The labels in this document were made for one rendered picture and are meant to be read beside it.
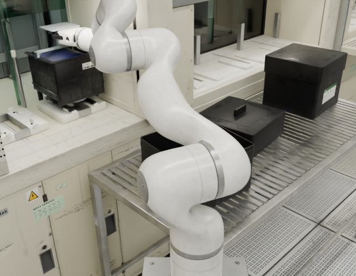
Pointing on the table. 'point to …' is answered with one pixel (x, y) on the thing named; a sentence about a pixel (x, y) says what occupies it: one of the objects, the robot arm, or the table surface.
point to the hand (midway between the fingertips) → (61, 31)
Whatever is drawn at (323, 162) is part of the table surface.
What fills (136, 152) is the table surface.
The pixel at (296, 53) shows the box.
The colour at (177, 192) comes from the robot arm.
